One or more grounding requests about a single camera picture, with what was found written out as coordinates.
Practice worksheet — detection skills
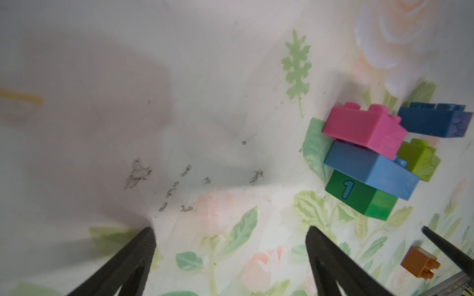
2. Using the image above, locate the lime green lego brick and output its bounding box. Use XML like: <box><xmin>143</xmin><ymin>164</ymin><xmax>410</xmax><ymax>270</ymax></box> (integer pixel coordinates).
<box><xmin>397</xmin><ymin>138</ymin><xmax>441</xmax><ymax>182</ymax></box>

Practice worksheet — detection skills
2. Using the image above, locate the dark blue lego brick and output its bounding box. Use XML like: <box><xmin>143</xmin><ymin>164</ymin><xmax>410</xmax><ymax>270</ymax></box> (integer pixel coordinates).
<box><xmin>398</xmin><ymin>102</ymin><xmax>474</xmax><ymax>138</ymax></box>

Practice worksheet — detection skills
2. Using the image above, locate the pink lego brick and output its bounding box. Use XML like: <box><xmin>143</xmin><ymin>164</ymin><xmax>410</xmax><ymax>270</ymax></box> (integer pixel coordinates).
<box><xmin>322</xmin><ymin>102</ymin><xmax>407</xmax><ymax>160</ymax></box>

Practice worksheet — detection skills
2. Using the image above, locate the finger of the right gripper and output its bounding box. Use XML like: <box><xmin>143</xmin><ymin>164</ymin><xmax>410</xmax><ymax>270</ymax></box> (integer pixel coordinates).
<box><xmin>422</xmin><ymin>226</ymin><xmax>474</xmax><ymax>279</ymax></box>

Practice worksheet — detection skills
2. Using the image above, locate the orange lego brick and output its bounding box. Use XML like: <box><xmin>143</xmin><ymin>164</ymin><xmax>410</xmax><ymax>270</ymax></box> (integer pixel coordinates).
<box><xmin>401</xmin><ymin>246</ymin><xmax>441</xmax><ymax>280</ymax></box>

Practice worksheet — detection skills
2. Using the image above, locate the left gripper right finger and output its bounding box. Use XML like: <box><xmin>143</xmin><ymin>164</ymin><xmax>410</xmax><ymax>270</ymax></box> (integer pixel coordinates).
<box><xmin>306</xmin><ymin>226</ymin><xmax>391</xmax><ymax>296</ymax></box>

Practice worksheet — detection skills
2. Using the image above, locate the light blue long lego brick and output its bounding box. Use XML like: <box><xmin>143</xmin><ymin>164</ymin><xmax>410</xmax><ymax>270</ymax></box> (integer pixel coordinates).
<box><xmin>324</xmin><ymin>141</ymin><xmax>420</xmax><ymax>201</ymax></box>

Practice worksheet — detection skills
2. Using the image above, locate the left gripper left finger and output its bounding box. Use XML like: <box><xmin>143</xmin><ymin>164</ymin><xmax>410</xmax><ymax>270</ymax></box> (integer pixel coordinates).
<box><xmin>69</xmin><ymin>227</ymin><xmax>156</xmax><ymax>296</ymax></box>

